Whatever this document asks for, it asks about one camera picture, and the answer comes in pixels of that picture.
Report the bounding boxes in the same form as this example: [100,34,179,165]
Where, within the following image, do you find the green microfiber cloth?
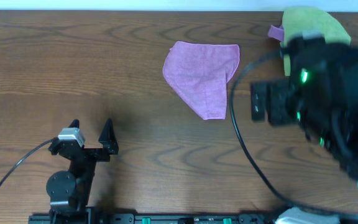
[279,6,352,77]

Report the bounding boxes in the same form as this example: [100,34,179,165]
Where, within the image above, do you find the right black cable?
[228,49,358,218]

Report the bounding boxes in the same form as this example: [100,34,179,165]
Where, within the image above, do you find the purple microfiber cloth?
[162,41,241,120]

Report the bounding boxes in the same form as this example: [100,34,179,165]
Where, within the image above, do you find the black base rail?
[28,213,275,224]

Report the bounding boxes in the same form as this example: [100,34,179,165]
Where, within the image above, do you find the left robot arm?
[46,119,119,223]

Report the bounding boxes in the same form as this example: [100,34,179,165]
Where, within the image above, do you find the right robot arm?
[246,39,358,223]

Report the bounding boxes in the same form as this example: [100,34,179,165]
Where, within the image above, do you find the left black cable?
[0,139,55,224]

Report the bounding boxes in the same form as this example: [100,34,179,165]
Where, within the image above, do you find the black cable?
[228,49,358,218]
[0,139,55,224]

